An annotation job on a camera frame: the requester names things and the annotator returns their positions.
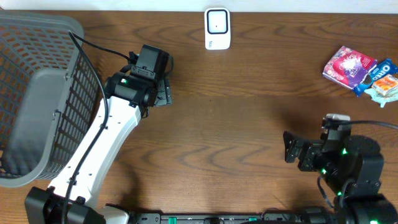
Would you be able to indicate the blue Oreo cookie pack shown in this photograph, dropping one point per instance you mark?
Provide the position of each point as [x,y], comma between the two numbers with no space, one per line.
[386,67]

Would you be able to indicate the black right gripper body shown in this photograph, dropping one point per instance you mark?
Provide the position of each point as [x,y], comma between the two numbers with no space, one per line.
[314,157]

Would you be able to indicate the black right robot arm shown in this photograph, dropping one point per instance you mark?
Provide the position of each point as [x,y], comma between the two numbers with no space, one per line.
[351,165]

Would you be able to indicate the grey plastic mesh basket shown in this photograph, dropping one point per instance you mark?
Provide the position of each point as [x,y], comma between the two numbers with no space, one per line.
[48,95]

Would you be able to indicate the orange small box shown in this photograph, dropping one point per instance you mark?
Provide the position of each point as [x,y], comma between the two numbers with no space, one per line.
[385,85]

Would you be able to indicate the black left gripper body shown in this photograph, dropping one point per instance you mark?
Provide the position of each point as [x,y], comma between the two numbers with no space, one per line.
[165,93]

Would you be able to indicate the light green snack packet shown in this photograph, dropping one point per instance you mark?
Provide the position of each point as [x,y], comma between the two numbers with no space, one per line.
[380,98]

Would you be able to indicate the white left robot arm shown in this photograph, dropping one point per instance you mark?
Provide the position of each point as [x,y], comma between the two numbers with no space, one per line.
[72,196]

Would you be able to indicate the red purple snack bag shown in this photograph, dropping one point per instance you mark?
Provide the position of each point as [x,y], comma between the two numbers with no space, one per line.
[348,67]

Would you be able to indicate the white barcode scanner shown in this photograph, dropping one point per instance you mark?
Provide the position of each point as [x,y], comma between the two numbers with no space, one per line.
[217,28]

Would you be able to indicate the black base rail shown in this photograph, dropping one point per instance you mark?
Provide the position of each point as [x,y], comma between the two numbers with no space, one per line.
[270,216]

